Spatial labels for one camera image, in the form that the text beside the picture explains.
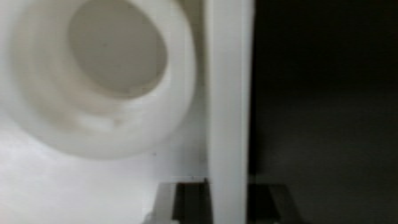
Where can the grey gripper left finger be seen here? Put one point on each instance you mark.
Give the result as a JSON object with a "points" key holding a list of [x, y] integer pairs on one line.
{"points": [[163, 211]]}

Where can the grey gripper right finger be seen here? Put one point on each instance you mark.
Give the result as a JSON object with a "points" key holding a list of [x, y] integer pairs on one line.
{"points": [[286, 205]]}

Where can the white square table top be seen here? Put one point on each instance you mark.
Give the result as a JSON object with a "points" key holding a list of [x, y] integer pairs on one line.
{"points": [[126, 78]]}

